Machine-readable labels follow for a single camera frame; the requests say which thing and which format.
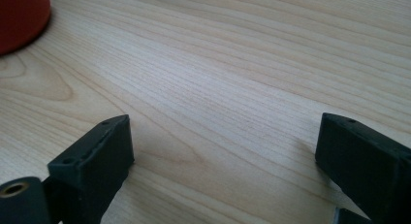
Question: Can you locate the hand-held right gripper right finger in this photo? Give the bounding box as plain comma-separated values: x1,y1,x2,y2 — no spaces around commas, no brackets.
314,112,411,224

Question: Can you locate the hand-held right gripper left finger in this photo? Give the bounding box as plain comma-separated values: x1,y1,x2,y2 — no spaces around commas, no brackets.
43,113,136,224

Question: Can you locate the red round object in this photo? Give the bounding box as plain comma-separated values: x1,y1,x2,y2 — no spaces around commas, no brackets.
0,0,52,56

